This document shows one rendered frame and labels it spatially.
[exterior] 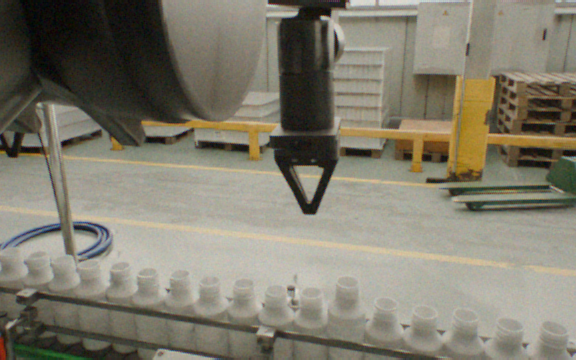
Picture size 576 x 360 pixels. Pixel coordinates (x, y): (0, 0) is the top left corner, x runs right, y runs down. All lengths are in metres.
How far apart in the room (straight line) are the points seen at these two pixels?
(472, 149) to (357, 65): 1.76
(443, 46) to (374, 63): 1.63
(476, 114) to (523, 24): 2.52
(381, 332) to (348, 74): 5.38
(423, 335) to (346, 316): 0.11
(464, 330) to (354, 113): 5.40
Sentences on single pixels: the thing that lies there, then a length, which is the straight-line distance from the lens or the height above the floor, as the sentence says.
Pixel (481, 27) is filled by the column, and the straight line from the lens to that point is 5.27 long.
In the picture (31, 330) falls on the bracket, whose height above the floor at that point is 1.05.
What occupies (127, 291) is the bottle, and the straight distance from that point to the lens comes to 0.90.
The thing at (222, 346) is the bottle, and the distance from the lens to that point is 0.86.
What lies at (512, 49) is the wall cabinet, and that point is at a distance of 7.43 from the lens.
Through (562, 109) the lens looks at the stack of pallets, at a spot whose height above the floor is 0.70.
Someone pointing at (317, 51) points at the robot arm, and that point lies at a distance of 0.46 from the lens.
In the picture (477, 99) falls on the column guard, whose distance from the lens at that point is 5.15.
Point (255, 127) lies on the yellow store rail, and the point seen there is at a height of 0.42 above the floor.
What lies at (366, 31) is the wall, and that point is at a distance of 7.69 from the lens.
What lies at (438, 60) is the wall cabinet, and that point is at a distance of 7.34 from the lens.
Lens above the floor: 1.57
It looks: 18 degrees down
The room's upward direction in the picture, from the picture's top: straight up
